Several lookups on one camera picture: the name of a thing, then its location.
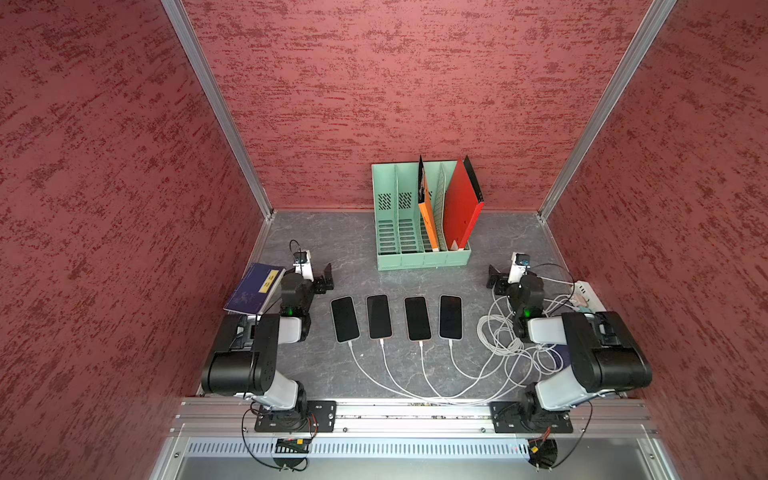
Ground black phone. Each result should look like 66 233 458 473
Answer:
366 294 393 340
404 296 432 342
439 295 463 340
331 296 360 343

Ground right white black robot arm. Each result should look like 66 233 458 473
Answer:
486 266 652 431

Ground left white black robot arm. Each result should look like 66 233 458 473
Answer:
201 263 335 428

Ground left purple book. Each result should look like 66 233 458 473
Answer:
224 263 286 316

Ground red folder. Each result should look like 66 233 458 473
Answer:
443 157 485 251

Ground green file organizer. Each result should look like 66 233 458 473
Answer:
371 160 471 271

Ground white power strip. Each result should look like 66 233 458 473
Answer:
570 281 607 312

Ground grey patterned folder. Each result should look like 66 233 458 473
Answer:
433 166 447 251

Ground orange folder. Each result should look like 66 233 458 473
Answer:
418 157 440 252

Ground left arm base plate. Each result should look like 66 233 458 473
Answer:
254 400 338 434

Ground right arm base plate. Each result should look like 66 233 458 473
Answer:
489 401 574 434

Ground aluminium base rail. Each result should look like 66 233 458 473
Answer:
150 397 677 479

